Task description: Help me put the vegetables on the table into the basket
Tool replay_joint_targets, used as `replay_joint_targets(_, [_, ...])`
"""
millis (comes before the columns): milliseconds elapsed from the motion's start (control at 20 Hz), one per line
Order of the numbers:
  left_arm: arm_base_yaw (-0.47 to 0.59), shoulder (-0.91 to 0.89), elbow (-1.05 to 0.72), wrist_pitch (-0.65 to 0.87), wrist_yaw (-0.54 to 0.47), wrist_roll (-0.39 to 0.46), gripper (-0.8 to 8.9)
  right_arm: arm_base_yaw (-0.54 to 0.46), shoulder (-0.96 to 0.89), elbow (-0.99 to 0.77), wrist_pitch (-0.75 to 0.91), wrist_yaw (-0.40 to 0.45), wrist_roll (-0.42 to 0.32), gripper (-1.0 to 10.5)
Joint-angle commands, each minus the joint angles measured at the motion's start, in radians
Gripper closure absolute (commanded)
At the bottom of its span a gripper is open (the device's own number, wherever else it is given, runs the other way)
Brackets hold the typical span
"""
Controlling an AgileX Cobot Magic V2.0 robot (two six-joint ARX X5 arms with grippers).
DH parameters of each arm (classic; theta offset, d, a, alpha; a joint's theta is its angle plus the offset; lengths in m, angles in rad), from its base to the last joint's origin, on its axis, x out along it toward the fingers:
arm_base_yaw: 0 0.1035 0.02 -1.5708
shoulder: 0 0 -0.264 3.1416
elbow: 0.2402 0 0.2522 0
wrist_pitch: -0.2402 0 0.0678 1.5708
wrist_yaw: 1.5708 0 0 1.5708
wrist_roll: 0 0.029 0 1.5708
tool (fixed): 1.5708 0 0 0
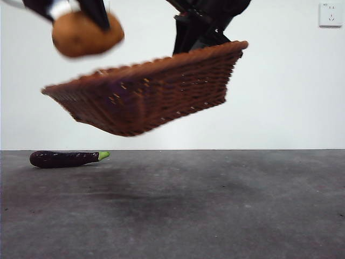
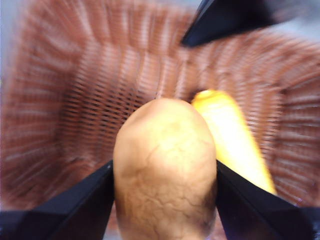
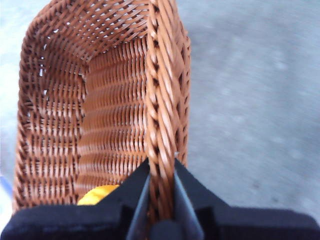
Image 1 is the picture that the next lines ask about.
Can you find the brown wicker basket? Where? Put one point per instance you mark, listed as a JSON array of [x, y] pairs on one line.
[[161, 94]]

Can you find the purple eggplant with green stem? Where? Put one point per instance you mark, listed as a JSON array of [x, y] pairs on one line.
[[62, 159]]

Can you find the brown potato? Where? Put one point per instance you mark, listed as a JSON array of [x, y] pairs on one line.
[[81, 37]]

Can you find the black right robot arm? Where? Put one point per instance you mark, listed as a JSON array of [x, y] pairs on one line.
[[215, 10]]

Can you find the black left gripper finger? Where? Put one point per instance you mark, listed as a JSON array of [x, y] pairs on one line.
[[95, 12], [37, 6]]

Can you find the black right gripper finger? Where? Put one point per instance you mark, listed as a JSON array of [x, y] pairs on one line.
[[183, 37], [213, 37]]

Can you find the white wall socket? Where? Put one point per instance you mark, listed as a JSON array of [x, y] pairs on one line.
[[330, 14]]

